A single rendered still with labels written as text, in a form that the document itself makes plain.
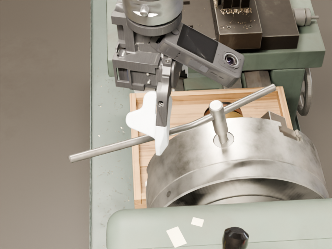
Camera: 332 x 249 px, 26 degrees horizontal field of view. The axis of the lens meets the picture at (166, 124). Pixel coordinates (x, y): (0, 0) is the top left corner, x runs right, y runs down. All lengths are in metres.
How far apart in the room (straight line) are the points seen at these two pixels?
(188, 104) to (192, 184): 0.57
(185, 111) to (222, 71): 0.75
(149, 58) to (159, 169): 0.32
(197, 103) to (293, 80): 0.29
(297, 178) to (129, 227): 0.28
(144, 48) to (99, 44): 1.40
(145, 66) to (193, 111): 0.74
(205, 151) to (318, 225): 0.22
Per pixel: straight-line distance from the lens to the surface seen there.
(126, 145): 1.07
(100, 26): 2.40
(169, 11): 0.87
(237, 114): 1.35
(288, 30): 1.76
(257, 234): 1.03
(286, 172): 1.14
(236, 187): 1.13
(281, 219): 1.05
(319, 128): 2.86
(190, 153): 1.16
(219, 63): 0.92
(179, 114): 1.66
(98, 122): 2.11
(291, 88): 1.86
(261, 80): 1.78
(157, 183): 1.20
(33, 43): 3.18
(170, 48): 0.91
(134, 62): 0.93
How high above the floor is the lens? 2.13
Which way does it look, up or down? 49 degrees down
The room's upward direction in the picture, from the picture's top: straight up
